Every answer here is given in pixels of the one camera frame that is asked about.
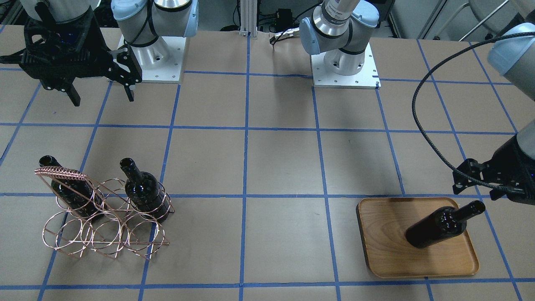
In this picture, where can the wooden tray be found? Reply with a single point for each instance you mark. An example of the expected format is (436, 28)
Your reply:
(383, 223)

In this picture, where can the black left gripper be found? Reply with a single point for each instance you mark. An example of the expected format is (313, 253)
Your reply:
(510, 158)

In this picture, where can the copper wire bottle basket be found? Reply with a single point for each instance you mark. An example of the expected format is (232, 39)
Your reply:
(116, 225)

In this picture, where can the aluminium frame post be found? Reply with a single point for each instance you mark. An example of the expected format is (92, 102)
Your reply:
(248, 18)

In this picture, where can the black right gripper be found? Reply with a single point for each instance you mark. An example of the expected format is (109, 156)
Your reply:
(120, 69)

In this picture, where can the dark wine bottle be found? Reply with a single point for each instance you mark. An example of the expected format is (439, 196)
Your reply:
(442, 224)
(80, 197)
(144, 191)

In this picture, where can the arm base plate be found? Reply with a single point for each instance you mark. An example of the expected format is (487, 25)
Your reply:
(336, 69)
(163, 61)

